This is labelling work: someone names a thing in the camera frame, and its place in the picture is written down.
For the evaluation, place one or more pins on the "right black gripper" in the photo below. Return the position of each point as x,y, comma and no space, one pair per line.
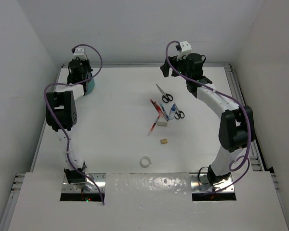
174,62

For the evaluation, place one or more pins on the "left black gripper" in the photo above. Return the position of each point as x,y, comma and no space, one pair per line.
86,62

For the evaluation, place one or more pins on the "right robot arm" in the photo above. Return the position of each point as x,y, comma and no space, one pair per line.
236,130

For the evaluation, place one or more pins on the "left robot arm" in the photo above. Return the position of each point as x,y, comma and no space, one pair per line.
61,116

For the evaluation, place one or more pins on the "teal divided pen holder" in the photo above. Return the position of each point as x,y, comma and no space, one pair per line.
90,84

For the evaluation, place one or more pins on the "upper black scissors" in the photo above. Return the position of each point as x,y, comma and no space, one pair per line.
166,98

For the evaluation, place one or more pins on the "black scissors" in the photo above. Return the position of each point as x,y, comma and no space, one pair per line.
166,98
179,114

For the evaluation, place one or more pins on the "dark red pen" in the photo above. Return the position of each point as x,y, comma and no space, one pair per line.
156,106

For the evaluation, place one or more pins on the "red gel pen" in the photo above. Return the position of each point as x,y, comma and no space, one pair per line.
161,113

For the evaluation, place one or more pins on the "glue bottle blue cap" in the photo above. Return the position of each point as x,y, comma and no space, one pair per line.
172,112

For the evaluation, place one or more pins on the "lower black scissors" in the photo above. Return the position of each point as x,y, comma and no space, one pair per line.
179,114

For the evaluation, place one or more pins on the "orange red pen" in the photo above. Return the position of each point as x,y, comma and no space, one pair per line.
153,126

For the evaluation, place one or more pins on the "white eraser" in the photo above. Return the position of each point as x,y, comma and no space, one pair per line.
163,124

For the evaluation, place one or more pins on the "tan pencil sharpener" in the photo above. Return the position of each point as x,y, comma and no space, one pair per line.
163,141

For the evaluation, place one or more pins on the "clear tape roll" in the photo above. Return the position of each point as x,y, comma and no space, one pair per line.
145,162

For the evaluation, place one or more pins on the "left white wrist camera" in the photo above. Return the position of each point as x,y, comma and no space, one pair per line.
79,52

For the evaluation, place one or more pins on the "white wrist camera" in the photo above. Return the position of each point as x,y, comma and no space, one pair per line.
184,49
79,52

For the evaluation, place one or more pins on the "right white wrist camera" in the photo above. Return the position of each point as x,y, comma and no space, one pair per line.
184,49

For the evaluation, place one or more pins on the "aluminium table frame rail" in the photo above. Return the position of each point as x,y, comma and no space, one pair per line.
159,64

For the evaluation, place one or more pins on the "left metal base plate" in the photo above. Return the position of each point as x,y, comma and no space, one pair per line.
86,187

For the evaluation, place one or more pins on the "metal base plate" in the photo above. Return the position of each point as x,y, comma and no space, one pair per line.
199,185
86,187

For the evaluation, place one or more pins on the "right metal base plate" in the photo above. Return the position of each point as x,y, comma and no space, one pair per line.
199,185

